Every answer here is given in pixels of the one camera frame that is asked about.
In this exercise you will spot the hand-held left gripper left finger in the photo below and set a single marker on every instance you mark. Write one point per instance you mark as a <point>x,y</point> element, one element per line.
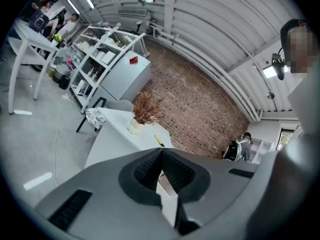
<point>100,196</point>

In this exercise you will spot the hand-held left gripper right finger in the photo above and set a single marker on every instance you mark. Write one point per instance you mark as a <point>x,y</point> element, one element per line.
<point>220,181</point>

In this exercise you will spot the yellow handled tool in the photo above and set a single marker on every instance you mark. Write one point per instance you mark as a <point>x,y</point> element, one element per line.
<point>159,140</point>

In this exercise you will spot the white rectangular table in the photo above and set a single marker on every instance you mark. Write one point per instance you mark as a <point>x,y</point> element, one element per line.
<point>112,144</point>

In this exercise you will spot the black white backpack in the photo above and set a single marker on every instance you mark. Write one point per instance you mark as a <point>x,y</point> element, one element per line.
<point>232,150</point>

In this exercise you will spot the white low cabinet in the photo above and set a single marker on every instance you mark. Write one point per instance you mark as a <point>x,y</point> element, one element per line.
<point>262,149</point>

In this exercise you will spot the patterned seat cushion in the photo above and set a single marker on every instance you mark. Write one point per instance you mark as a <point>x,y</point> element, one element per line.
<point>95,119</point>

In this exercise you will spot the black-framed window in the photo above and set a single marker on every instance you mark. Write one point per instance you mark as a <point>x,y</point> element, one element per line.
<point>286,139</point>

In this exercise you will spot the grey chair black legs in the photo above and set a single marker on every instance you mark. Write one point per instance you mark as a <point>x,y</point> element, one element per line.
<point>117,104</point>

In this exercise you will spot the dried brown plant white vase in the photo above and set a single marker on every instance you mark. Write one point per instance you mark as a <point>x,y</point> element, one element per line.
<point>147,109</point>

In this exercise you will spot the black waste bin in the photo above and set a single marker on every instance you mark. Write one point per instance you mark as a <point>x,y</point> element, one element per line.
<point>64,82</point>

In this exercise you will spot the rectangular ceiling light panel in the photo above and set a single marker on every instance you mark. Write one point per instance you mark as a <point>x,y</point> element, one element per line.
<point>268,72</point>

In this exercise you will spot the grey refrigerator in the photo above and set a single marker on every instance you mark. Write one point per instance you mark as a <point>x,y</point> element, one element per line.
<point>127,76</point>

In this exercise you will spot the grey bucket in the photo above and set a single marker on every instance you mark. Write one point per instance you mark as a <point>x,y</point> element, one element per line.
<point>60,71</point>

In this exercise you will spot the pink item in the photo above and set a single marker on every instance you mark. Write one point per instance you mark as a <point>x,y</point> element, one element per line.
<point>69,64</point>

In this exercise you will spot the white shelving unit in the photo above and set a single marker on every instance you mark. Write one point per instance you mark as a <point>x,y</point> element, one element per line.
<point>92,59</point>

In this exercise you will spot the red paper tag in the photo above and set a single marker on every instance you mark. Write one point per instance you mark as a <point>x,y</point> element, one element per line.
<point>134,60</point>

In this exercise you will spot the person's head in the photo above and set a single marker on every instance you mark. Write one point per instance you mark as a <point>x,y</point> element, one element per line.
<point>297,46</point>

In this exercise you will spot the yellow-green flowers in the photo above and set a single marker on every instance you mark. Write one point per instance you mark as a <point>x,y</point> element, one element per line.
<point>57,38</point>

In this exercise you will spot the navy box with circle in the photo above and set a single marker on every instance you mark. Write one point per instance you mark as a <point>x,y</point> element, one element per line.
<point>38,21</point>

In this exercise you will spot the white air vent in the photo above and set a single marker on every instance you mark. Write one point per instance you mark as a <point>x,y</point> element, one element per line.
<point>132,11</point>

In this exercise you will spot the white round reflector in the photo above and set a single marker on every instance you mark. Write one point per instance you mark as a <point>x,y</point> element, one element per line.
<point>57,12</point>

